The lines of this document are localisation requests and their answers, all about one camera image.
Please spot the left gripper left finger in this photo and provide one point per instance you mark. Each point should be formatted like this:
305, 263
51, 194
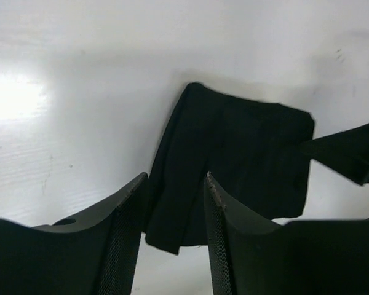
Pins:
91, 252

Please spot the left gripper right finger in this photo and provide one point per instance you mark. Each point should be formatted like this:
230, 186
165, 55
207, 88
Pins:
250, 254

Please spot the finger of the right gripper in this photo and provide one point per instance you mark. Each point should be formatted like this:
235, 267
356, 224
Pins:
347, 153

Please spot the black skirt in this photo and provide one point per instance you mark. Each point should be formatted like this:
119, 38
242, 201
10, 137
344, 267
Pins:
250, 148

